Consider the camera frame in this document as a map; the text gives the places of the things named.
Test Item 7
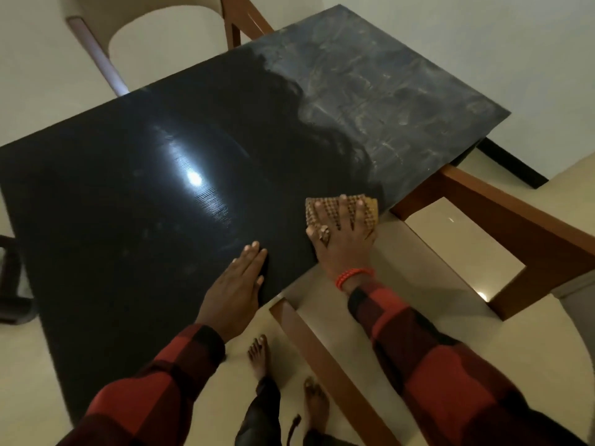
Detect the person's right hand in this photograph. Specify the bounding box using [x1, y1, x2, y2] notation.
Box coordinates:
[306, 195, 377, 279]

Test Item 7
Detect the person's left hand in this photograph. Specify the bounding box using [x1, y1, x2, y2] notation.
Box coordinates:
[195, 241, 269, 342]

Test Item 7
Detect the yellow waffle cleaning cloth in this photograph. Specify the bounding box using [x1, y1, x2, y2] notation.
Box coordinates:
[304, 193, 380, 231]

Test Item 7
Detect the person's left forearm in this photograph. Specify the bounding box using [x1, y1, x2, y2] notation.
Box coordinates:
[57, 323, 227, 446]

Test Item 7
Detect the person's right forearm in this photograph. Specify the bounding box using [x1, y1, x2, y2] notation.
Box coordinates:
[347, 280, 587, 446]

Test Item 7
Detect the person's left foot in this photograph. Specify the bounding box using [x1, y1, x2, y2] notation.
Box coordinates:
[247, 334, 271, 382]

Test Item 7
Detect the person's foot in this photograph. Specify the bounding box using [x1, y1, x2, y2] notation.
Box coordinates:
[247, 334, 271, 382]
[303, 376, 331, 433]

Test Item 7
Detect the person's left leg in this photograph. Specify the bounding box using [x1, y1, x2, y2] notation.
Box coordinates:
[234, 376, 283, 446]

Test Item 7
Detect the person's leg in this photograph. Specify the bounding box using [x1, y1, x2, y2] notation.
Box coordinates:
[234, 376, 283, 446]
[303, 429, 359, 446]

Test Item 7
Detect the person's right foot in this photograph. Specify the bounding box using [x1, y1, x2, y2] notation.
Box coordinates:
[303, 376, 331, 433]

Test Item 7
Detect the black skirting board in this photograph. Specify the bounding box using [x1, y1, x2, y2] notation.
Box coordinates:
[476, 138, 549, 190]

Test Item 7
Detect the person's right leg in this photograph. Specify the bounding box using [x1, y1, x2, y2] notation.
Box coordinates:
[303, 429, 359, 446]

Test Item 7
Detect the dark chair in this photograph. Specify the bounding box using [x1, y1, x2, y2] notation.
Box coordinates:
[0, 234, 36, 326]

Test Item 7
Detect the red beaded bracelet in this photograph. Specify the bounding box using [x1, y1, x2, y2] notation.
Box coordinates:
[335, 267, 375, 291]

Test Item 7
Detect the cream chair with wooden frame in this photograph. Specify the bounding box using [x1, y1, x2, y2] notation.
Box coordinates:
[65, 0, 275, 98]

